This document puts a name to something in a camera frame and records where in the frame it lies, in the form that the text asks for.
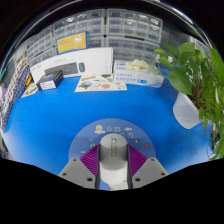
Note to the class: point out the white computer mouse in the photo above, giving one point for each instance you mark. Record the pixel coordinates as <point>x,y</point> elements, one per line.
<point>113,160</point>

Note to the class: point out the red blue checkered cloth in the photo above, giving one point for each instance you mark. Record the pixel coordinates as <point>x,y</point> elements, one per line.
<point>11,90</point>

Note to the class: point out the white plant pot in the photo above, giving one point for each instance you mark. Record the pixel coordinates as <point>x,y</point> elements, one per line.
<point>185,111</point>

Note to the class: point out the green leafy plant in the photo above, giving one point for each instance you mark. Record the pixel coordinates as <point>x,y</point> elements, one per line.
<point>196,73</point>

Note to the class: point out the yellow flat box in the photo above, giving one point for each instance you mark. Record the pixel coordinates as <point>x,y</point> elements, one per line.
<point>72,42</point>

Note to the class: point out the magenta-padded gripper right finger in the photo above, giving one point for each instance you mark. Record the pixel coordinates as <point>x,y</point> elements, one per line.
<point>145,170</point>

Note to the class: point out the blue white tissue box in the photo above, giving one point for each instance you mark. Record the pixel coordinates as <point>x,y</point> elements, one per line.
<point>133,78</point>

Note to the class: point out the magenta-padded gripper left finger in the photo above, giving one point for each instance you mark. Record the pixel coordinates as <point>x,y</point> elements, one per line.
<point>80,170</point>

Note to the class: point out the long white keyboard box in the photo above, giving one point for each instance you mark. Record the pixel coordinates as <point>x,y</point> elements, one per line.
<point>96,61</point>

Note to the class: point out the yellow plastic item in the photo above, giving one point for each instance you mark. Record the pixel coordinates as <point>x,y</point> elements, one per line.
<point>29,81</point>

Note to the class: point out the small black box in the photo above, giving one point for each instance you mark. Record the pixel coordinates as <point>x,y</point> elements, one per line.
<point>50,80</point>

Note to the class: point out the round blue printed mouse pad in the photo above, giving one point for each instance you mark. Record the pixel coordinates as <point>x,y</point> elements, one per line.
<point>86,138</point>

